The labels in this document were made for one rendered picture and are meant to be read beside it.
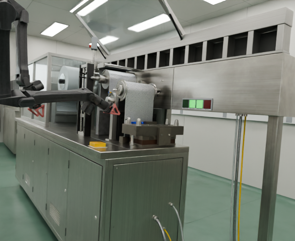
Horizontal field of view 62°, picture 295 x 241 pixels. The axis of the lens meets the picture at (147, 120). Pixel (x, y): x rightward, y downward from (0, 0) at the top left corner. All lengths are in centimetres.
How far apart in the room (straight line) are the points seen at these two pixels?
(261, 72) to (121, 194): 97
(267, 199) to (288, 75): 67
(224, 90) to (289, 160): 250
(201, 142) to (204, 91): 311
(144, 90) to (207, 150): 299
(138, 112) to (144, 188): 52
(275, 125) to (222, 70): 42
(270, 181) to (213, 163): 300
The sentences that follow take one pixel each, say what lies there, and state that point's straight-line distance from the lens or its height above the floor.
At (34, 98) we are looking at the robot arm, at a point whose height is 115.
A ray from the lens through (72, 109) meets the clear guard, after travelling 258.
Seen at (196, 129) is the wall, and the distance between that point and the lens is 469.
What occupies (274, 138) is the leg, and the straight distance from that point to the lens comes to 150.
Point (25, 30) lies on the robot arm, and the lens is 172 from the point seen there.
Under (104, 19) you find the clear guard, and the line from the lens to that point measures 232.
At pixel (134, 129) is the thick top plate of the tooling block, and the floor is 101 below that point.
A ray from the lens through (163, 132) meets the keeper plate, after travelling 156.
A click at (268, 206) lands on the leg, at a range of 157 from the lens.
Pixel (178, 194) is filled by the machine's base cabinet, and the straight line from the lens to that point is 172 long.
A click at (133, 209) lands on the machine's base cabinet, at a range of 151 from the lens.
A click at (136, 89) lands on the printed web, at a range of 168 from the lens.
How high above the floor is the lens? 114
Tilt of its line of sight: 3 degrees down
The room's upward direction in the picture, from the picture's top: 4 degrees clockwise
